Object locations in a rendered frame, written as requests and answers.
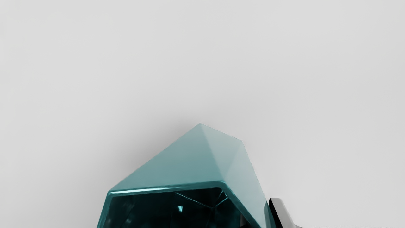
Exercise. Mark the teal faceted mug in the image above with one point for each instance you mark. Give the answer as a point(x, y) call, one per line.
point(193, 161)

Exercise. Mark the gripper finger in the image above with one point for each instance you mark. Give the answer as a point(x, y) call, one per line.
point(281, 212)

